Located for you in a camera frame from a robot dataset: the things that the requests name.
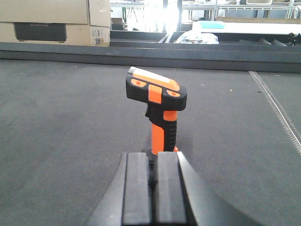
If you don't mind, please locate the large cardboard box black print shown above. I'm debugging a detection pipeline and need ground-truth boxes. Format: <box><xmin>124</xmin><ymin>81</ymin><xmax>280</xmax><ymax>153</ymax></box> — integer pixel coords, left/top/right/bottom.
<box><xmin>0</xmin><ymin>22</ymin><xmax>110</xmax><ymax>46</ymax></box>

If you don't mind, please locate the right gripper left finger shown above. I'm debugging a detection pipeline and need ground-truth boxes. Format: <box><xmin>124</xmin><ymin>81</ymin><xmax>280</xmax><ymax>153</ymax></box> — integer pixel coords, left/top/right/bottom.
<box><xmin>85</xmin><ymin>153</ymin><xmax>152</xmax><ymax>226</ymax></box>

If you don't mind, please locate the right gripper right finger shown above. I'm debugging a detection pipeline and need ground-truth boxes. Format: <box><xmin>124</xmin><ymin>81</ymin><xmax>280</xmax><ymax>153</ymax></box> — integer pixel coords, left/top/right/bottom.
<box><xmin>155</xmin><ymin>152</ymin><xmax>261</xmax><ymax>226</ymax></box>

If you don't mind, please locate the orange black barcode scanner gun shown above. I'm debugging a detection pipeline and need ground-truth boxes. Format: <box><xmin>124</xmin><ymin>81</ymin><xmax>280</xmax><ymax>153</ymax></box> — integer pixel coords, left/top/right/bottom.
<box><xmin>126</xmin><ymin>66</ymin><xmax>187</xmax><ymax>162</ymax></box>

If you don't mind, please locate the crumpled plastic bag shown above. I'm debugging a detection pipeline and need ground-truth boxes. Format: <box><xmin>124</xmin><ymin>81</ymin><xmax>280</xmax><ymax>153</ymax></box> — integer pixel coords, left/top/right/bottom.
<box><xmin>175</xmin><ymin>30</ymin><xmax>219</xmax><ymax>45</ymax></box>

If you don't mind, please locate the light blue tray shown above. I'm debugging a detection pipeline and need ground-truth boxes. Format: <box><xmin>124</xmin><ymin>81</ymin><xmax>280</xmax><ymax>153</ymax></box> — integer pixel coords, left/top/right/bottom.
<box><xmin>198</xmin><ymin>20</ymin><xmax>225</xmax><ymax>29</ymax></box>

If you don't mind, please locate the upper stacked cardboard box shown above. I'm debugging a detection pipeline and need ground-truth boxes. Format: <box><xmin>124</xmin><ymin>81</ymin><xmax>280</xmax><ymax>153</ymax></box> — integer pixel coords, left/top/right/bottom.
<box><xmin>0</xmin><ymin>0</ymin><xmax>111</xmax><ymax>27</ymax></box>

